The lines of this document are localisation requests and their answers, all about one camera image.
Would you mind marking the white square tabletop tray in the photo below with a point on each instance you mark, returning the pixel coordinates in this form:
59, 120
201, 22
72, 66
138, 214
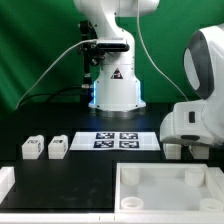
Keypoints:
165, 187

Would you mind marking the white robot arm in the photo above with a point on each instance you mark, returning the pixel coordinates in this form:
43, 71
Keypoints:
117, 90

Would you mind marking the white sheet with tags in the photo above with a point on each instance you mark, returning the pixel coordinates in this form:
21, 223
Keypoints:
137, 141

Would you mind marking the white left fence block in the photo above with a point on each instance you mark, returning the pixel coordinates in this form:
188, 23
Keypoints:
7, 180

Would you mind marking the black camera on stand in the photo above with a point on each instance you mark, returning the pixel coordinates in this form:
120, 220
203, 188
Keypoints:
94, 53

